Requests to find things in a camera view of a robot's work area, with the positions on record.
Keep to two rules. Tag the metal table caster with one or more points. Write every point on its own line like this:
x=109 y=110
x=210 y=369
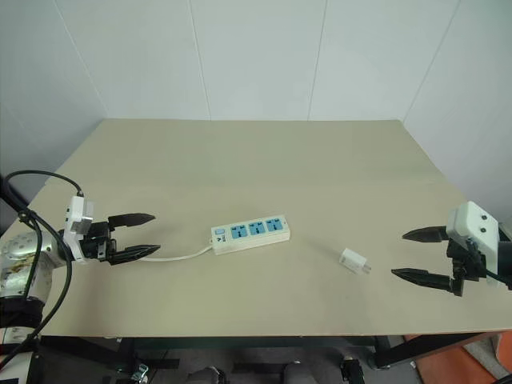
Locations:
x=140 y=373
x=352 y=370

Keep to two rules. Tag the white power strip blue sockets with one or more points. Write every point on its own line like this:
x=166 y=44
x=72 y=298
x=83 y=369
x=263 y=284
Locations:
x=256 y=240

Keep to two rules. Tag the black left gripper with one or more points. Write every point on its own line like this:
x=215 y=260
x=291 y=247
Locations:
x=96 y=242

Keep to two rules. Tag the white charger plug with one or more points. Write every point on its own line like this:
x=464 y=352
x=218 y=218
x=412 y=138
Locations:
x=351 y=259

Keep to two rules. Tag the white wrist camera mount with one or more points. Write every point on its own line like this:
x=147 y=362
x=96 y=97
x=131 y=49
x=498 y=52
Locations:
x=75 y=218
x=476 y=224

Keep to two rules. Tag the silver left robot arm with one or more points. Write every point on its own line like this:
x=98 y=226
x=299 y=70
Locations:
x=24 y=280

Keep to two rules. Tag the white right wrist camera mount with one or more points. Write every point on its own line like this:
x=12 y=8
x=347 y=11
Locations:
x=476 y=224

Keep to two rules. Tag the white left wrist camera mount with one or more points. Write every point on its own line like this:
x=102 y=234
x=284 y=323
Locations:
x=75 y=218

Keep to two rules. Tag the orange floor mat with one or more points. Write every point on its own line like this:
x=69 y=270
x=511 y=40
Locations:
x=460 y=360

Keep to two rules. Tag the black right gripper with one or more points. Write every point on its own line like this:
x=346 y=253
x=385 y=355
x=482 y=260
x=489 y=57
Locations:
x=464 y=260

